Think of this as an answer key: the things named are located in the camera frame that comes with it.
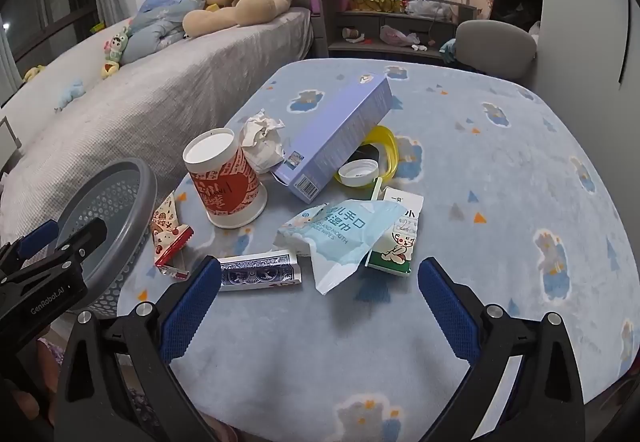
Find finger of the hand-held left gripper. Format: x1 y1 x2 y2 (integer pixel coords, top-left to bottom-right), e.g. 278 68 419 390
0 219 61 275
0 218 108 295

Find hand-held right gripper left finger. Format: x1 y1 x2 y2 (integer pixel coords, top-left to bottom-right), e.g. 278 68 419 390
54 254 223 442

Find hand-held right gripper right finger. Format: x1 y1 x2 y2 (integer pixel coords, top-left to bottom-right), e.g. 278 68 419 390
417 257 586 442

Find grey perforated plastic basket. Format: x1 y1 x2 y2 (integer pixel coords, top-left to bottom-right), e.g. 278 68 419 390
52 157 158 318

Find blue patterned card box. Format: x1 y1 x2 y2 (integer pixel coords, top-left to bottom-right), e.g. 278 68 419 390
217 249 303 293

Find red and white snack wrapper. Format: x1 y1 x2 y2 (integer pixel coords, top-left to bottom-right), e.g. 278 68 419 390
150 192 195 281

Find white and green milk carton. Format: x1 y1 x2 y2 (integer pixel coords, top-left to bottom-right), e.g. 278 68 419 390
365 177 426 275

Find red and white paper cup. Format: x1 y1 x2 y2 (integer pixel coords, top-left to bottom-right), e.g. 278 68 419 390
182 128 268 229

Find light blue wet wipes packet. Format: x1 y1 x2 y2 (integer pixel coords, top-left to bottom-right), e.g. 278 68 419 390
274 199 407 295

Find white plastic bottle cap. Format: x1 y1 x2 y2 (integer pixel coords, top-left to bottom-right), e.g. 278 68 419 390
337 158 381 188

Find yellow plastic ring lid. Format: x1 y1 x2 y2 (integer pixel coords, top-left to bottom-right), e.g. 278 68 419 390
334 124 401 185

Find white tissue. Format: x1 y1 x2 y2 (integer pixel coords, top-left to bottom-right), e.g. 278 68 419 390
239 109 287 175

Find long purple cardboard box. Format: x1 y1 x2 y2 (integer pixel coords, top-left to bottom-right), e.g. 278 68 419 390
270 72 393 203

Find purple knit clothing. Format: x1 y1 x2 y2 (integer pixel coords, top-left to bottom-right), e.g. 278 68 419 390
35 322 66 368

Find white cabinet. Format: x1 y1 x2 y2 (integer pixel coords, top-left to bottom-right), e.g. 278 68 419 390
0 116 23 173

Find light blue printed blanket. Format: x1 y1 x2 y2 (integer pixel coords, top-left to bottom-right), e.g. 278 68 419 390
116 58 640 442

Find grey bed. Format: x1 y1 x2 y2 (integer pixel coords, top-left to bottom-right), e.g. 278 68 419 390
0 0 318 243

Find light blue plush toy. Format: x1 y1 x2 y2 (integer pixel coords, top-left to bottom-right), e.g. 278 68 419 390
54 78 86 112

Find green plush doll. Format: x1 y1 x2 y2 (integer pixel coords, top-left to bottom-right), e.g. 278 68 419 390
100 27 132 80

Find blue floral quilt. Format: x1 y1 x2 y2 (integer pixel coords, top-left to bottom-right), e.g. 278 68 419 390
120 0 211 65

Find grey chair back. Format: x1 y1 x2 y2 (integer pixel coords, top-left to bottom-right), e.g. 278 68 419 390
442 19 538 85

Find pink plastic bag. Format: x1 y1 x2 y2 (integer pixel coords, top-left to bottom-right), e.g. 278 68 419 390
380 24 421 45

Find grey shelf unit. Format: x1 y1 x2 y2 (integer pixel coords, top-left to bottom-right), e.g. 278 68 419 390
320 0 478 68

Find grey nightstand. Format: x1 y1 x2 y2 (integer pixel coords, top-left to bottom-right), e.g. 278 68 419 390
309 13 331 59

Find white plastic bags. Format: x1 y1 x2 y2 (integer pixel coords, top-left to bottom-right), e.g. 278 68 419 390
407 0 451 18

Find pink gift bag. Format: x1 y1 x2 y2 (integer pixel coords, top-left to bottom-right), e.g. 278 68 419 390
442 0 493 20

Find gold patterned box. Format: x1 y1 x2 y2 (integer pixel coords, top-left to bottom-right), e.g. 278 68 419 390
347 0 408 14

